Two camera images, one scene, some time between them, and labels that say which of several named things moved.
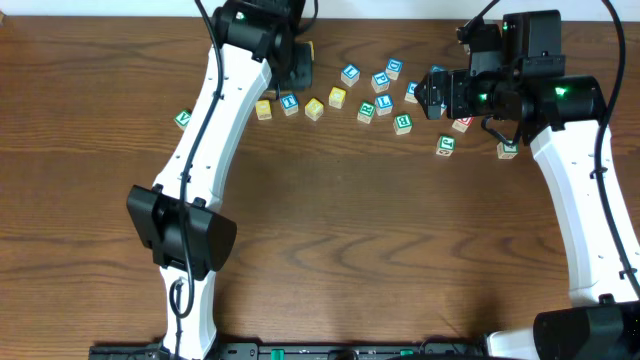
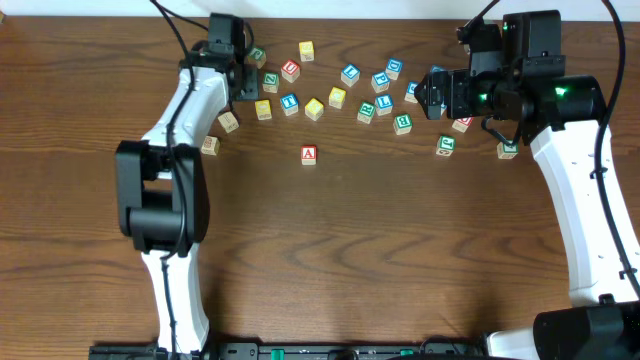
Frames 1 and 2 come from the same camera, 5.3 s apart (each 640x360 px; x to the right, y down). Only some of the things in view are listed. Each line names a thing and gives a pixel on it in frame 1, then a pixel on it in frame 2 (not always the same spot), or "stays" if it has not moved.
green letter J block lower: x=446 y=145 stays
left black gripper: x=302 y=77 -> x=252 y=90
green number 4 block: x=506 y=152 stays
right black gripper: x=457 y=82 stays
